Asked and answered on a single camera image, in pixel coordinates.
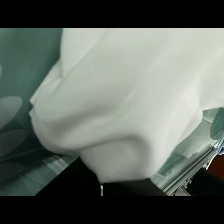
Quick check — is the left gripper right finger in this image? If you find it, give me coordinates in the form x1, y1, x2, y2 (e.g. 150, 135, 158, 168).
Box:
101, 178, 168, 197

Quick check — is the white shirt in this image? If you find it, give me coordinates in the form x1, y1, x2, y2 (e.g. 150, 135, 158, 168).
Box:
28, 28, 224, 185

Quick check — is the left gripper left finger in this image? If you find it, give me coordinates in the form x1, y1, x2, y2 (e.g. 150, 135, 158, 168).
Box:
35, 156, 103, 197

